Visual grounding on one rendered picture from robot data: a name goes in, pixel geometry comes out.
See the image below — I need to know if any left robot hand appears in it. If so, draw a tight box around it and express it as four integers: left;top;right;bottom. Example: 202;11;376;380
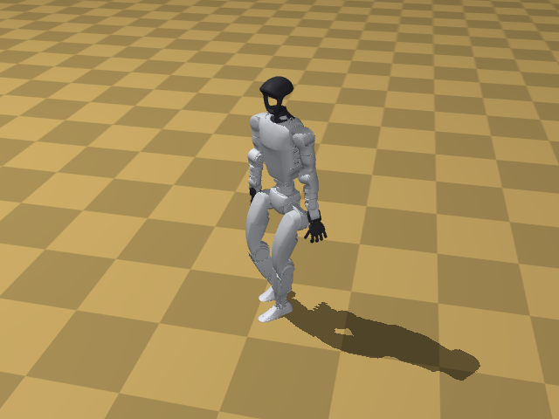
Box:
304;211;327;243

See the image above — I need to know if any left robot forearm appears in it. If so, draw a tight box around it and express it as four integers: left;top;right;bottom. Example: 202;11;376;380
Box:
303;171;320;221

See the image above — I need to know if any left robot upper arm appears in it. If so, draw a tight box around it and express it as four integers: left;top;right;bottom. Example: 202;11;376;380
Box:
291;125;316;185

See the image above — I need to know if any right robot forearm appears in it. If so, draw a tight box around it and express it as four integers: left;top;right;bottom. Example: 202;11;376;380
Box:
248;160;263;193

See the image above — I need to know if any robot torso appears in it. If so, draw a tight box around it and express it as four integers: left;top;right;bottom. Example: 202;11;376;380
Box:
259;112;304;215

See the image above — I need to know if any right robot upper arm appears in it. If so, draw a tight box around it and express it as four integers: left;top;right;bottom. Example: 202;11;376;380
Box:
248;113;266;165

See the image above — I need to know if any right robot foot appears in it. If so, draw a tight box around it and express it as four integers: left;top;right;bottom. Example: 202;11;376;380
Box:
259;286;292;302

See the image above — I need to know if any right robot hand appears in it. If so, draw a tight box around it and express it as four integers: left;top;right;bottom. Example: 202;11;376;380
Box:
250;188;261;203

